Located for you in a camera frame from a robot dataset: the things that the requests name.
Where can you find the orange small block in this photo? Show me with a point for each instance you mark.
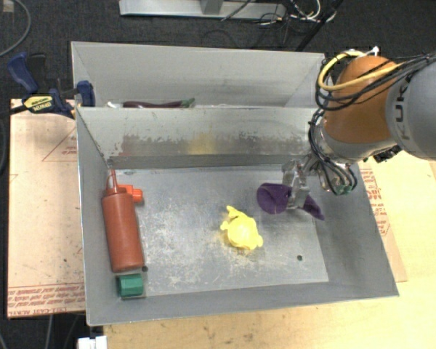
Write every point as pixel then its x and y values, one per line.
pixel 135 193

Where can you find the green block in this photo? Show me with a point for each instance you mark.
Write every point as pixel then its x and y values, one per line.
pixel 131 285

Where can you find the yellow crumpled cloth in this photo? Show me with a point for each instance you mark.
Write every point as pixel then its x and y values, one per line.
pixel 241 231

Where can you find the red squeeze bottle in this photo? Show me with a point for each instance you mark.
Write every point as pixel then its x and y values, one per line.
pixel 121 227

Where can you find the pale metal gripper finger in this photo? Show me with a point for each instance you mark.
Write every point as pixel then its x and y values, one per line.
pixel 293 197
pixel 303 195

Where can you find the grey metal bin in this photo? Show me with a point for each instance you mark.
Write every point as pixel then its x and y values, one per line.
pixel 218 209

